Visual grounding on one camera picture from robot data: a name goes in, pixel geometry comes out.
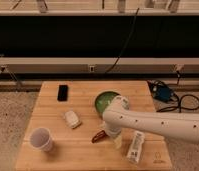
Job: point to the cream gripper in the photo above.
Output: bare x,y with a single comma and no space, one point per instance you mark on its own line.
117,140

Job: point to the red chili pepper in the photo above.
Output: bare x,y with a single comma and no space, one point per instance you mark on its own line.
100,135

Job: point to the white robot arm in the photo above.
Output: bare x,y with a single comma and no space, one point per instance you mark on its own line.
183,126

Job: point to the white sponge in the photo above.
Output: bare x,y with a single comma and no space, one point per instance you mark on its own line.
72,119

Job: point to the white plastic bottle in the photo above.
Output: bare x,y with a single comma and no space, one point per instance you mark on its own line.
135,148

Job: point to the green bowl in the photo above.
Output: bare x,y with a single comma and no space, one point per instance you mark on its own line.
103,100

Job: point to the wooden table board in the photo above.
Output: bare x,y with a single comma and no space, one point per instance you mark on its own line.
73,149

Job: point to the blue power box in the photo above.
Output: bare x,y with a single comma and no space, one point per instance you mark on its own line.
162,93

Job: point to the black phone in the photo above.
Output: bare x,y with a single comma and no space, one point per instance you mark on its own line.
62,93

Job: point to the white paper cup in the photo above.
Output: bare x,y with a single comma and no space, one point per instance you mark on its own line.
41,139

